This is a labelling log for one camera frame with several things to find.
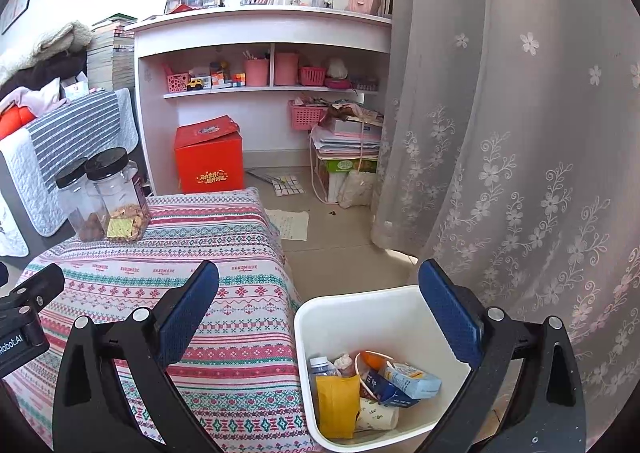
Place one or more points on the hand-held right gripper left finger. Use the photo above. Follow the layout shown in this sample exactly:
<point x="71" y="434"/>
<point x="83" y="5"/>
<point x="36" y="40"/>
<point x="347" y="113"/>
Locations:
<point x="192" y="313"/>

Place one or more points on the cream fleece blanket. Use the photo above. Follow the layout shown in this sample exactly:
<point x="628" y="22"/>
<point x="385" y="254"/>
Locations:
<point x="45" y="48"/>

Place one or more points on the dark brown blanket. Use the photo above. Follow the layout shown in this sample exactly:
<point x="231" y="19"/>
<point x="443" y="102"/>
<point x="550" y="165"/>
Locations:
<point x="45" y="73"/>

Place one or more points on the red cardboard box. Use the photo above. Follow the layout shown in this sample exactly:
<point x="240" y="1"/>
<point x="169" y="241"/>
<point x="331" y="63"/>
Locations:
<point x="210" y="163"/>

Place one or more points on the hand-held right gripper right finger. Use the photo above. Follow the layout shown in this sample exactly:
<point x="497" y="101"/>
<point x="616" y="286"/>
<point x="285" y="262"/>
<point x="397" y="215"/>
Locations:
<point x="450" y="318"/>

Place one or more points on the clear plastic water bottle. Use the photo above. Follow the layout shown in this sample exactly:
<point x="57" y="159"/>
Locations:
<point x="322" y="369"/>

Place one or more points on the yellow toy car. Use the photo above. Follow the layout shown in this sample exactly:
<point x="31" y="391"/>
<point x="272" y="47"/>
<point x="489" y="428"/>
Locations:
<point x="195" y="84"/>

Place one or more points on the clear jar brown snacks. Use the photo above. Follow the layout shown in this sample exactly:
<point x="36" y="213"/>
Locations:
<point x="82" y="213"/>

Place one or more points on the patterned striped tablecloth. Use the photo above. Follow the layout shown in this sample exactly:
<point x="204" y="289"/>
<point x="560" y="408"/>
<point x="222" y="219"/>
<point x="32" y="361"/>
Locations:
<point x="150" y="283"/>

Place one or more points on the plush toy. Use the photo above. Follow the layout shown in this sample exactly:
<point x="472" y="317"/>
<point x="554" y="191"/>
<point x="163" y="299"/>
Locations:
<point x="338" y="70"/>

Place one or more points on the paper sheet on floor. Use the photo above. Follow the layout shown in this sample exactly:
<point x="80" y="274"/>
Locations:
<point x="289" y="225"/>

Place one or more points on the green cardboard box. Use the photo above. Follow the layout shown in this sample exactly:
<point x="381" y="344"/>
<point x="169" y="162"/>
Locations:
<point x="340" y="167"/>

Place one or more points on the white bookshelf unit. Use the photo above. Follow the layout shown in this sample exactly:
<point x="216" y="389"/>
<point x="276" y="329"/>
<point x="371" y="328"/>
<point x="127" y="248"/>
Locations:
<point x="250" y="28"/>

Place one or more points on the grey sofa striped quilted cover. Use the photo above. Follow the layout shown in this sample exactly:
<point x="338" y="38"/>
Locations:
<point x="75" y="128"/>

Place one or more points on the small white carton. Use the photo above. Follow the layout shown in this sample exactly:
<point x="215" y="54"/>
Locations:
<point x="415" y="380"/>

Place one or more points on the pink pen holder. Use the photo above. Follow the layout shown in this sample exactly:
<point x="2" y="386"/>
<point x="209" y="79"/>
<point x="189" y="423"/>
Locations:
<point x="256" y="73"/>

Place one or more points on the pink lattice box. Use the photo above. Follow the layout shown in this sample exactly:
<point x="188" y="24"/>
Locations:
<point x="177" y="83"/>

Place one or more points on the orange cushion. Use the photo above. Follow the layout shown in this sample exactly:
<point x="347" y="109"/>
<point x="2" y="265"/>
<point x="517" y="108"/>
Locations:
<point x="15" y="123"/>

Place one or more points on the floral lace curtain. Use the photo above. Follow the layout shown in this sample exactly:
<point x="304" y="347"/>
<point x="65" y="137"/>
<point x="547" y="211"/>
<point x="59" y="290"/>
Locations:
<point x="500" y="133"/>

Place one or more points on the clear jar gold label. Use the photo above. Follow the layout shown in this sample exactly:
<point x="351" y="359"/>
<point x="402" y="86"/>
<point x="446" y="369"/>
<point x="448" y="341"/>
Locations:
<point x="122" y="203"/>

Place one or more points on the light blue box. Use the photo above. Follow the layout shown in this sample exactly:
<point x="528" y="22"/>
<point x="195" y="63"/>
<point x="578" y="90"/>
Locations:
<point x="76" y="88"/>

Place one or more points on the pink storage bin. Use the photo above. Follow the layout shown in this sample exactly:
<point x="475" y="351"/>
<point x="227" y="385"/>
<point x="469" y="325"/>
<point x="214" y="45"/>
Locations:
<point x="286" y="69"/>

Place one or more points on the white paper cup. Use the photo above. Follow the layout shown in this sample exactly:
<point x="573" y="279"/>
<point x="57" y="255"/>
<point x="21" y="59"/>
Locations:
<point x="376" y="415"/>

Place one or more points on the white mesh bag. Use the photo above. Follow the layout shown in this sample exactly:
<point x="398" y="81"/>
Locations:
<point x="357" y="190"/>

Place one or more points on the stack of papers and folders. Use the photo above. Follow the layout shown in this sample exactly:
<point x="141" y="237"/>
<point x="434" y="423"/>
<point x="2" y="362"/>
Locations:
<point x="345" y="140"/>

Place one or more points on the large pink basket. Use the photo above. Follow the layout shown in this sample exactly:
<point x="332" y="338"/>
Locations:
<point x="307" y="117"/>

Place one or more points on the blue box white label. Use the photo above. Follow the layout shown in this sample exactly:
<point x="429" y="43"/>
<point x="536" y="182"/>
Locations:
<point x="387" y="393"/>

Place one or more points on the stack of books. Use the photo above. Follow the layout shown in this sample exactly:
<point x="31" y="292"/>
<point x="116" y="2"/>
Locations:
<point x="110" y="58"/>

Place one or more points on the yellow packet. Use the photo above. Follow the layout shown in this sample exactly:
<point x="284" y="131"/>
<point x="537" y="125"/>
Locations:
<point x="337" y="403"/>

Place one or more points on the stained tissue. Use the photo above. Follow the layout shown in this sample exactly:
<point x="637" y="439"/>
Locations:
<point x="344" y="363"/>

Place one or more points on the white plastic waste bin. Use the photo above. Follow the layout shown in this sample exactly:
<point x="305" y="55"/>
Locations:
<point x="350" y="318"/>

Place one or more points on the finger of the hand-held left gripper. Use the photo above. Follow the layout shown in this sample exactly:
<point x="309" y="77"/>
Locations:
<point x="40" y="288"/>
<point x="3" y="274"/>

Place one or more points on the sheet of square stickers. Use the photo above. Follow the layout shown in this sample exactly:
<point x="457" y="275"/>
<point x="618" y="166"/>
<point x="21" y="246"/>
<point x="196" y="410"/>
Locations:
<point x="287" y="185"/>

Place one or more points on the orange peel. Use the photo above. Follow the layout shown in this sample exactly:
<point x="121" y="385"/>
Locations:
<point x="374" y="361"/>

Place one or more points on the small pink basket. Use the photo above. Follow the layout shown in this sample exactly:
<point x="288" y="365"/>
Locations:
<point x="312" y="76"/>

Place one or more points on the pink house-shaped box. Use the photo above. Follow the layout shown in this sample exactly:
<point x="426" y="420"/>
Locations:
<point x="365" y="3"/>

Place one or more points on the pale pink garment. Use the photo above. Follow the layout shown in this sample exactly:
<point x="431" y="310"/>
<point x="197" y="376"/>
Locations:
<point x="30" y="95"/>

